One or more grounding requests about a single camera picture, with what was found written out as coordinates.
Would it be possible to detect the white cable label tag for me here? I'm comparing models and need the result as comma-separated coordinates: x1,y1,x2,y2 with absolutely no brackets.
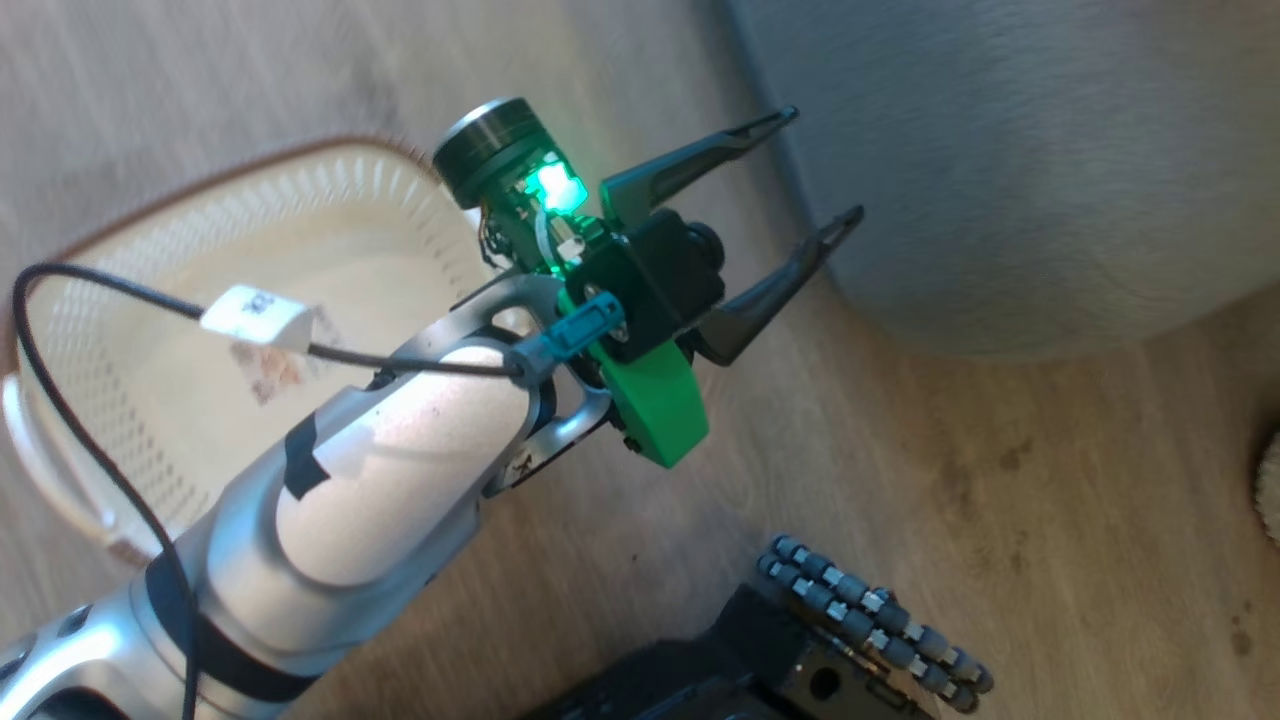
199,284,317,353

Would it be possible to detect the grey fabric sofa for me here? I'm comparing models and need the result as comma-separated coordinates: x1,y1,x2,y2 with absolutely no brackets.
724,0,1280,360

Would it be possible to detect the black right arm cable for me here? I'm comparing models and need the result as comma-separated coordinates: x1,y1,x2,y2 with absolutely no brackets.
11,261,526,720

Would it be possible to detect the beige plastic laundry basket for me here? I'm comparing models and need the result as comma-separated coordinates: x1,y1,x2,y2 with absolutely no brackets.
0,137,501,568

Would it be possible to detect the white fluffy object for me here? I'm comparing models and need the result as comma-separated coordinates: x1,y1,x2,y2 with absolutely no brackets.
1254,433,1280,543

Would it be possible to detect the omni wheel with grey rollers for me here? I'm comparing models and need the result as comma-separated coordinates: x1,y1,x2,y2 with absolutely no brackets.
756,534,996,714

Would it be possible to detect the teal right cable connector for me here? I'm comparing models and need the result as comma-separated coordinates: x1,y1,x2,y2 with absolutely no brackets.
508,291,628,379

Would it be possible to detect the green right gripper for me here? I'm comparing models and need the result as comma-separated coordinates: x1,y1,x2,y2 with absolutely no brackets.
553,106,865,470

